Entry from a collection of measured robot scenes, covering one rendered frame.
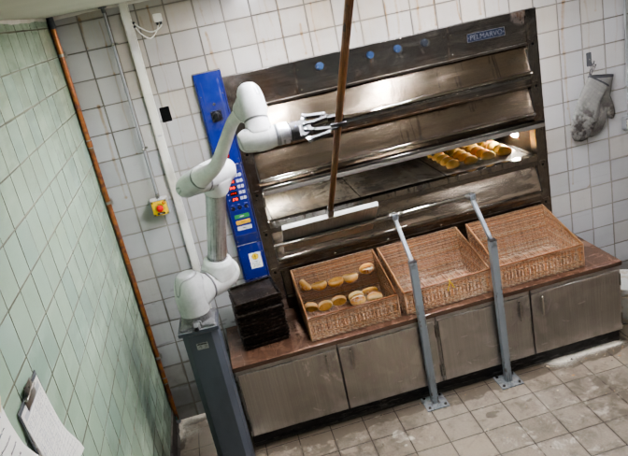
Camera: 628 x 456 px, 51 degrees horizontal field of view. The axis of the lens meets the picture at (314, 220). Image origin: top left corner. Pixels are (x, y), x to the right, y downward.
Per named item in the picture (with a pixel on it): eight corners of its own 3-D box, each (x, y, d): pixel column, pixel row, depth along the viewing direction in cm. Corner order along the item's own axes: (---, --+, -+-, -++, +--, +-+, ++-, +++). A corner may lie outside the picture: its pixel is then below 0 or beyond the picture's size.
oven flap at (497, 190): (278, 261, 417) (271, 230, 417) (540, 193, 438) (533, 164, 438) (278, 261, 412) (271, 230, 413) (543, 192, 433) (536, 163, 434)
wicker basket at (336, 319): (296, 307, 427) (288, 269, 418) (379, 285, 434) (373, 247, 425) (310, 343, 382) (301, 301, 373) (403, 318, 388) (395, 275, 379)
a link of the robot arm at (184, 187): (183, 169, 297) (205, 160, 307) (164, 182, 310) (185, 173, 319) (197, 194, 298) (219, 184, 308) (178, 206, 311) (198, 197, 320)
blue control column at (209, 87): (247, 284, 623) (188, 55, 552) (263, 280, 625) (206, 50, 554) (274, 395, 442) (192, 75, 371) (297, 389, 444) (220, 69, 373)
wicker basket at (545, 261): (467, 262, 441) (463, 223, 432) (546, 240, 448) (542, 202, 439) (500, 290, 396) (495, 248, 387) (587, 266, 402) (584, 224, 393)
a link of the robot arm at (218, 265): (194, 292, 351) (223, 274, 367) (217, 305, 343) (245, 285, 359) (188, 161, 313) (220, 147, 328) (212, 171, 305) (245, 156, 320)
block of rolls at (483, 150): (417, 152, 494) (416, 145, 492) (477, 137, 499) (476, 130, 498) (448, 170, 437) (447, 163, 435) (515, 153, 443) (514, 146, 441)
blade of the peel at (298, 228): (378, 205, 367) (377, 201, 368) (282, 230, 360) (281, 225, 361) (372, 229, 400) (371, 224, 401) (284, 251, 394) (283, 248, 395)
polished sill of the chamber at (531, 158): (268, 226, 416) (267, 220, 414) (533, 159, 437) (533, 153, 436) (270, 229, 410) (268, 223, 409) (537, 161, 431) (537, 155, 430)
